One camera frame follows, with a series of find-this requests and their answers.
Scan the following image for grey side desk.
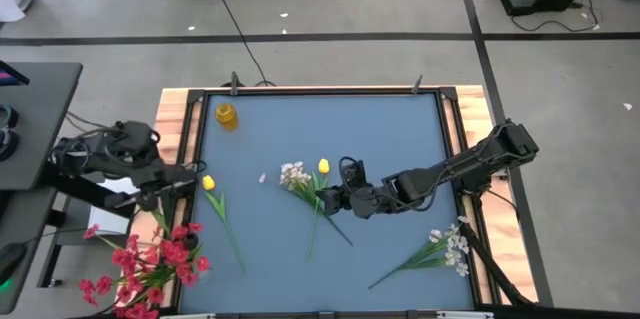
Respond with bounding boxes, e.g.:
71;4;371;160
0;61;85;191

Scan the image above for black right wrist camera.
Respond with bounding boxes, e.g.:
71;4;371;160
339;156;370;189

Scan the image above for dark low desk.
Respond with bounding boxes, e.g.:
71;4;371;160
0;186;59;315

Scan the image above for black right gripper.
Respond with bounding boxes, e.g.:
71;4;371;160
319;182;397;221

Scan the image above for tangled black floor cable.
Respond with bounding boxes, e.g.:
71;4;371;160
509;0;604;34

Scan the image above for black diagonal rig strut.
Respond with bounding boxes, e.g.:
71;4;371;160
459;221;534;308
158;192;177;233

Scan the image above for black computer mouse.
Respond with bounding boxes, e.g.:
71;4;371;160
0;242;29;285

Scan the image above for tablet with colourful screen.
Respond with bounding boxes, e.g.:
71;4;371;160
0;60;31;88

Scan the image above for black headphones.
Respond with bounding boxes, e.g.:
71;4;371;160
0;103;21;163

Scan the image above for blue-grey table mat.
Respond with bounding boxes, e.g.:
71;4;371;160
197;92;475;311

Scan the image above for red artificial flower bunch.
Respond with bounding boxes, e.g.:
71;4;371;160
82;222;151;280
78;273;166;319
149;211;212;289

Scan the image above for white paper sheet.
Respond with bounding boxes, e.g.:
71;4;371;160
87;206;131;238
97;176;144;198

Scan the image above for clear glass vase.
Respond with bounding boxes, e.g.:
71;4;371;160
179;231;201;255

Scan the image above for white artificial flower bunch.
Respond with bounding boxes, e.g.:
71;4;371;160
278;160;355;248
368;215;472;291

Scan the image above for yellow artificial tulip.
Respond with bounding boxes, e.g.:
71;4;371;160
201;174;247;274
305;157;332;264

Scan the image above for yellow glass vase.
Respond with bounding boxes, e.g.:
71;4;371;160
214;102;240;133

